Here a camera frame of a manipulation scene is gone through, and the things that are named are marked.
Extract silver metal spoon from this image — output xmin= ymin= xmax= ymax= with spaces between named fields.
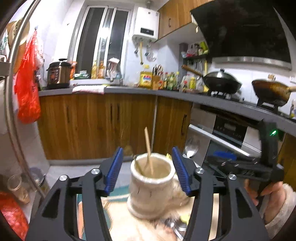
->
xmin=184 ymin=137 xmax=200 ymax=158

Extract wooden chopstick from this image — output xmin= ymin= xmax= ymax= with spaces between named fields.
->
xmin=144 ymin=127 xmax=154 ymax=175

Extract wooden lower kitchen cabinets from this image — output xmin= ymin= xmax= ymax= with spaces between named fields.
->
xmin=38 ymin=93 xmax=192 ymax=160

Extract kitchen window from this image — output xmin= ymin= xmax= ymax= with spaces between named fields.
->
xmin=68 ymin=5 xmax=132 ymax=80

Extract person's right hand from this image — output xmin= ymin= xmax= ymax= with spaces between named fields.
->
xmin=244 ymin=179 xmax=286 ymax=224

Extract cream ceramic double utensil holder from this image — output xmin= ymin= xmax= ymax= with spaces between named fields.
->
xmin=127 ymin=153 xmax=189 ymax=220

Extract beige teal printed table mat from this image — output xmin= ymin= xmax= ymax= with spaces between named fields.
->
xmin=76 ymin=185 xmax=220 ymax=241

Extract small silver spoon on mat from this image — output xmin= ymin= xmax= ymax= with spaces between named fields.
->
xmin=165 ymin=218 xmax=187 ymax=240

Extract black wok with lid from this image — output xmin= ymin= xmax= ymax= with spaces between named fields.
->
xmin=182 ymin=65 xmax=242 ymax=94

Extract brown pan on stove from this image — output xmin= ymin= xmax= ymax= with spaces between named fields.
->
xmin=252 ymin=75 xmax=295 ymax=107

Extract pink white dish towel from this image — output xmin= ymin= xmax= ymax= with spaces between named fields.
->
xmin=72 ymin=85 xmax=106 ymax=94

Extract yellow cooking oil jug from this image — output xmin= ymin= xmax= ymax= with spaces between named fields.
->
xmin=138 ymin=71 xmax=152 ymax=89

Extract white pitcher by sink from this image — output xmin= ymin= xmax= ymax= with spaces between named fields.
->
xmin=106 ymin=57 xmax=120 ymax=82

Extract wooden knife block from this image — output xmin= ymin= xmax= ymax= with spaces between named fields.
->
xmin=152 ymin=65 xmax=163 ymax=90

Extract electric pressure cooker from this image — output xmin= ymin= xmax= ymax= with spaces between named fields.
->
xmin=47 ymin=58 xmax=71 ymax=90

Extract red bag on lower shelf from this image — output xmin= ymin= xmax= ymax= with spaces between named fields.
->
xmin=1 ymin=191 xmax=29 ymax=240

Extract red plastic bag hanging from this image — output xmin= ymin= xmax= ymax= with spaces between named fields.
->
xmin=15 ymin=31 xmax=41 ymax=124

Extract black range hood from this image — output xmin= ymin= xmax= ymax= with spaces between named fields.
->
xmin=190 ymin=1 xmax=292 ymax=70

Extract metal storage rack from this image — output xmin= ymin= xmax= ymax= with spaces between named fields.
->
xmin=0 ymin=0 xmax=50 ymax=197

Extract wooden upper cabinet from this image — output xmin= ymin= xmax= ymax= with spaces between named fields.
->
xmin=158 ymin=0 xmax=210 ymax=39

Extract yellow perforated ladle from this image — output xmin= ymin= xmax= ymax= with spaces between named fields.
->
xmin=6 ymin=17 xmax=31 ymax=75

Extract built-in oven with steel handle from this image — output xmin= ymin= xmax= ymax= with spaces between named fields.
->
xmin=186 ymin=108 xmax=261 ymax=166

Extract wall spice shelf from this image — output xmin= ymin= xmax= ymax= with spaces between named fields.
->
xmin=179 ymin=41 xmax=212 ymax=65

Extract white wall water heater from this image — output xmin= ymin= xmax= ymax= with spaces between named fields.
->
xmin=132 ymin=7 xmax=160 ymax=42

